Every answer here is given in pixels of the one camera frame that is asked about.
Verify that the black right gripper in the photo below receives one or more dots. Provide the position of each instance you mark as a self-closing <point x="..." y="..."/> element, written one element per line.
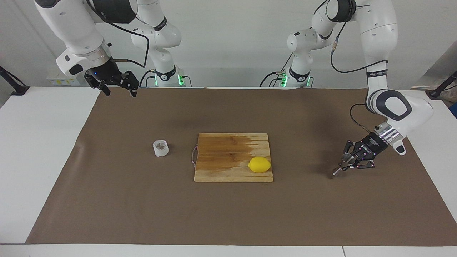
<point x="105" y="73"/>

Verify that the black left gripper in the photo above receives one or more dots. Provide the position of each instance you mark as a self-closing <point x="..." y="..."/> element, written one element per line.
<point x="373" y="144"/>

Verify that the steel double jigger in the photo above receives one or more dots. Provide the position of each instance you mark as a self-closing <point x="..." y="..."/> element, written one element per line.
<point x="337" y="172"/>

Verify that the small white plastic cup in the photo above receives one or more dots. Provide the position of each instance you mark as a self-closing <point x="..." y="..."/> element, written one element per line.
<point x="160" y="150"/>

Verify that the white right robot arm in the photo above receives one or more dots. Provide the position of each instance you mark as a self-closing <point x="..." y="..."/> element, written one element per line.
<point x="71" y="28"/>

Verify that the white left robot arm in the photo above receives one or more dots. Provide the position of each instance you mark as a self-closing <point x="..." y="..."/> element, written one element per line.
<point x="378" y="32"/>

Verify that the white box yellow labels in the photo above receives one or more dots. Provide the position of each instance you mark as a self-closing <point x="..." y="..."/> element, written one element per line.
<point x="62" y="79"/>

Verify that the yellow lemon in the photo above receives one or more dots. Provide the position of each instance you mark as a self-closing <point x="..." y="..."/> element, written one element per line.
<point x="259" y="165"/>

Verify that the black clamp stand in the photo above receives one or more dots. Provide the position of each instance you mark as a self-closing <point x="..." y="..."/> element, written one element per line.
<point x="441" y="89"/>
<point x="14" y="85"/>

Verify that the clear plastic bag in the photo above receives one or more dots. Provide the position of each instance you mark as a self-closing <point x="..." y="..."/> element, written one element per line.
<point x="449" y="93"/>

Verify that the brown paper table mat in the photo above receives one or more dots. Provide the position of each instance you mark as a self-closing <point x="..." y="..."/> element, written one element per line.
<point x="142" y="214"/>

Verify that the wooden cutting board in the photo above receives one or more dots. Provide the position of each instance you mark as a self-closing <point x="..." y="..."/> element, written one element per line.
<point x="221" y="167"/>

